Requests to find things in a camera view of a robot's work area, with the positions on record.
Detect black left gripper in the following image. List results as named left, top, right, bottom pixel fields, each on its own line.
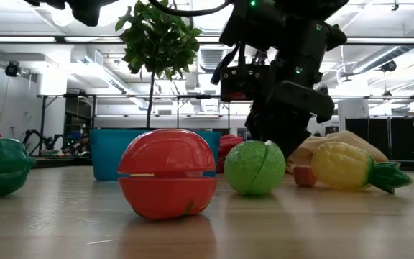
left=66, top=0, right=119, bottom=28

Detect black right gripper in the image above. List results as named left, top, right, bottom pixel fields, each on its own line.
left=244, top=79, right=336, bottom=159

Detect green plastic toy lime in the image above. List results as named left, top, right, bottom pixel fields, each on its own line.
left=224, top=140, right=287, bottom=197

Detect small orange toy vegetable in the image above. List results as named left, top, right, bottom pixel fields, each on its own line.
left=293, top=164, right=318, bottom=188

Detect yellow toy pineapple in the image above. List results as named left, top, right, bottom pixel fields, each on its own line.
left=310, top=141, right=414, bottom=194

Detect red toy tomato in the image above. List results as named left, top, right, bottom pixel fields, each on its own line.
left=117, top=128, right=218, bottom=220

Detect blue plastic tupperware container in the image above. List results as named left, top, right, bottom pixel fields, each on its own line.
left=89, top=128, right=222, bottom=181

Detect dark green toy bell pepper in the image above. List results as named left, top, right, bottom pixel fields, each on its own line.
left=0, top=138, right=37, bottom=198

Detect red cloth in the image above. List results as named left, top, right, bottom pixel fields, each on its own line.
left=216, top=134, right=244, bottom=173

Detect green potted plant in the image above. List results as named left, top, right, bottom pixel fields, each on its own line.
left=115, top=0, right=203, bottom=130

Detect yellow waffle cloth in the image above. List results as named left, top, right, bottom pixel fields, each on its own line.
left=285, top=129, right=390, bottom=173

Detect black partition panels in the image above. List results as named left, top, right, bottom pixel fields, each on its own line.
left=345, top=117, right=414, bottom=161

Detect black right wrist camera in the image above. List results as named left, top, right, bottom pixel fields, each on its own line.
left=220, top=64, right=270, bottom=103

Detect black ceiling camera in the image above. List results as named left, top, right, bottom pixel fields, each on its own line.
left=380, top=60, right=397, bottom=73
left=4, top=60, right=22, bottom=78

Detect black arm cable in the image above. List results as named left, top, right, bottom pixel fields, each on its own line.
left=147, top=0, right=234, bottom=17

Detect tall black table frame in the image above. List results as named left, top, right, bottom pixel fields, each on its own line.
left=36, top=94, right=98, bottom=156

